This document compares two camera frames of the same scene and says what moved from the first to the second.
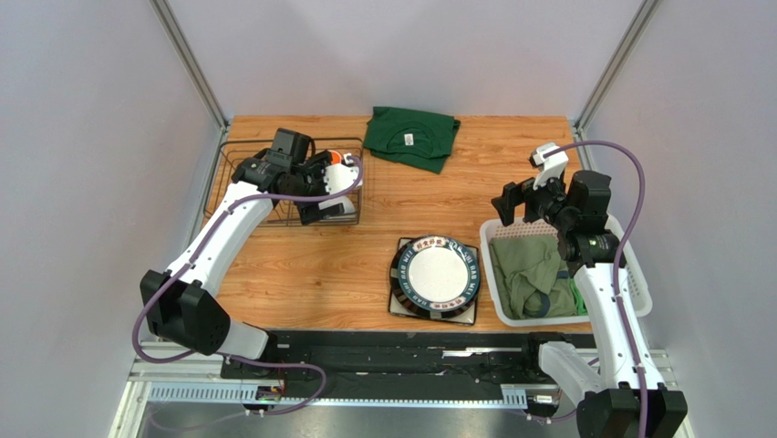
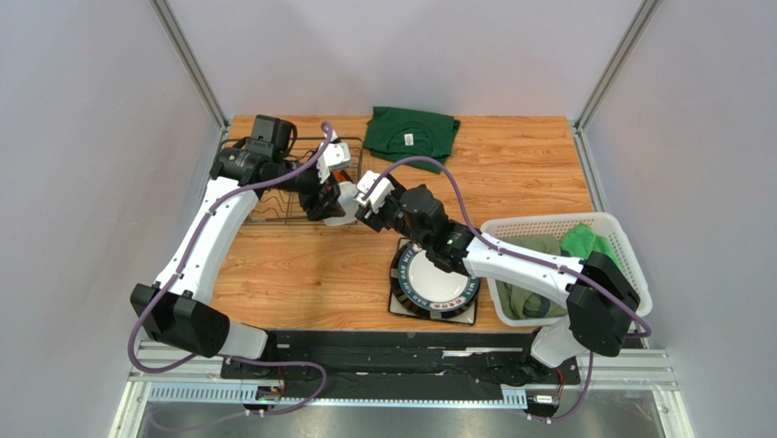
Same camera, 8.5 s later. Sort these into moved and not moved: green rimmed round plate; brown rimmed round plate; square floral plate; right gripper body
Moved: right gripper body
Not moved: green rimmed round plate; square floral plate; brown rimmed round plate
